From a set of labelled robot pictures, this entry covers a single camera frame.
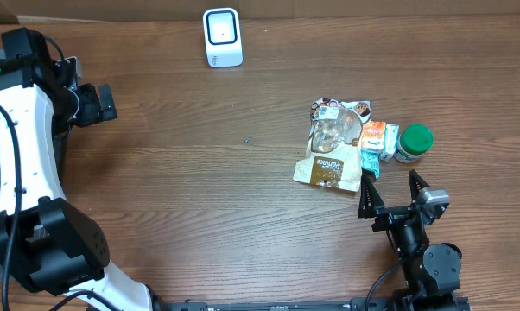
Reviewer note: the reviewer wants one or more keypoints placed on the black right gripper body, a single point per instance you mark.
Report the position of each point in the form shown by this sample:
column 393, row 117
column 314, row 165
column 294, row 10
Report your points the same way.
column 408, row 239

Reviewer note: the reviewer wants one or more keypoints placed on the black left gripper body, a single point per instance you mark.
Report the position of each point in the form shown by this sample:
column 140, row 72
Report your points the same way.
column 89, row 104

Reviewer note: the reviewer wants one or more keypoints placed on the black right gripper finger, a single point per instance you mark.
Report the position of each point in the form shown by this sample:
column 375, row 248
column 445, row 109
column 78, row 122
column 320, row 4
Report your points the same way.
column 370, row 202
column 417, row 187

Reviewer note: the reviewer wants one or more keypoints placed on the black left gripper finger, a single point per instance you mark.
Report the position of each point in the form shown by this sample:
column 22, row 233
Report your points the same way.
column 105, row 97
column 107, row 115

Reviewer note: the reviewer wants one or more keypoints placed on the teal tissue pouch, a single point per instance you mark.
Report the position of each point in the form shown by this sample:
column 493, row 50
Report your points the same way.
column 370, row 163

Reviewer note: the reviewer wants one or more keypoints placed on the green lid white jar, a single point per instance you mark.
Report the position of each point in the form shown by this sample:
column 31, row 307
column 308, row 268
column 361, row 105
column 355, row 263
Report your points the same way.
column 413, row 143

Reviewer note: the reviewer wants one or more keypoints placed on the beige glossy plastic package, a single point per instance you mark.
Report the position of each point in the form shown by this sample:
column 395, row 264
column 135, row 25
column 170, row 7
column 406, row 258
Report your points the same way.
column 333, row 153

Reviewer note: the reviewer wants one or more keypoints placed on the orange snack packet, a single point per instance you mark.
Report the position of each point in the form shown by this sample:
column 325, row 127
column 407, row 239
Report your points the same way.
column 372, row 138

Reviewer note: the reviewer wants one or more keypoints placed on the small teal tissue pack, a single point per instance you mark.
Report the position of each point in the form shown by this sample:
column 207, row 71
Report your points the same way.
column 391, row 135

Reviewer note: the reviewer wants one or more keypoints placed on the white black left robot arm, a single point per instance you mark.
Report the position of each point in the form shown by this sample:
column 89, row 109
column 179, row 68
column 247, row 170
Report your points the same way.
column 47, row 244

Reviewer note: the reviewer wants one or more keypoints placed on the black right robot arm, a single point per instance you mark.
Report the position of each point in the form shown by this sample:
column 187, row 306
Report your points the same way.
column 431, row 271

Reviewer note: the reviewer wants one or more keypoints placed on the white barcode scanner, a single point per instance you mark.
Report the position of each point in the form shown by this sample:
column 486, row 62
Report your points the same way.
column 223, row 41

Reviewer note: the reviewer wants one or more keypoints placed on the brown cardboard backboard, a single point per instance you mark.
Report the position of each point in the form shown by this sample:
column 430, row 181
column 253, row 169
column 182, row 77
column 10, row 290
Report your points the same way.
column 15, row 11

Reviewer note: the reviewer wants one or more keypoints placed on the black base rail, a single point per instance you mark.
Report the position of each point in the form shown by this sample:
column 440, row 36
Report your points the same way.
column 355, row 304

